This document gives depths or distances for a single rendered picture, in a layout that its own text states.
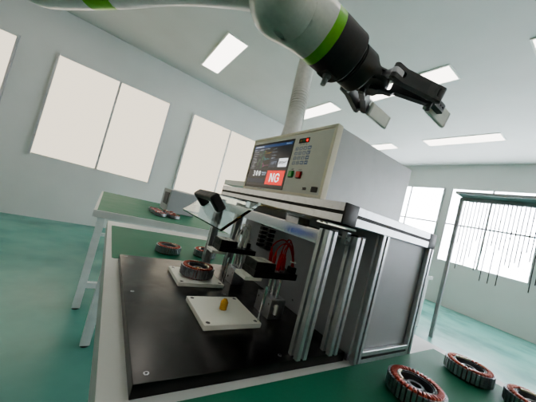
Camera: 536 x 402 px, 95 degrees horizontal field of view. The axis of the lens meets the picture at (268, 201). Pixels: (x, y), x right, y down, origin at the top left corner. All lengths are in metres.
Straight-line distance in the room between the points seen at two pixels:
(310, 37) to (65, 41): 5.36
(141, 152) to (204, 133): 1.31
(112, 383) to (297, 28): 0.59
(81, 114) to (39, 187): 1.37
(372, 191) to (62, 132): 5.04
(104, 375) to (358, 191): 0.67
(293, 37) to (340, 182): 0.38
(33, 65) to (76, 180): 1.81
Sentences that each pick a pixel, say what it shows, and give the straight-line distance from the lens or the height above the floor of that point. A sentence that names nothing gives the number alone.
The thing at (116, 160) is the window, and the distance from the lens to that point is 5.28.
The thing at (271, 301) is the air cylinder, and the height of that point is 0.82.
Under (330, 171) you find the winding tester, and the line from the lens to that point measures 0.66.
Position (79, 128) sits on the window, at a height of 1.58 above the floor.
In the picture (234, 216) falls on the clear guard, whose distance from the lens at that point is 0.41.
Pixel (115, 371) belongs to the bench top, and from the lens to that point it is 0.53.
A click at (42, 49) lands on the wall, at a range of 5.65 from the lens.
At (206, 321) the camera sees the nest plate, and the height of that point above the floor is 0.78.
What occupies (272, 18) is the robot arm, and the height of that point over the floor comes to 1.32.
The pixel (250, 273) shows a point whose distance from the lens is 0.67.
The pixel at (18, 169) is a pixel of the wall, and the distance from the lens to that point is 5.42.
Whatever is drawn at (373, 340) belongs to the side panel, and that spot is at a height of 0.79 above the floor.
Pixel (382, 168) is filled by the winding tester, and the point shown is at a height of 1.27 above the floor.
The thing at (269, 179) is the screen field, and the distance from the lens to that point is 0.84.
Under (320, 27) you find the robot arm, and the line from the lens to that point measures 0.44.
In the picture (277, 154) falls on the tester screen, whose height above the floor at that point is 1.25.
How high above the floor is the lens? 1.05
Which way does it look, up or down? 2 degrees up
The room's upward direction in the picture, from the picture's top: 15 degrees clockwise
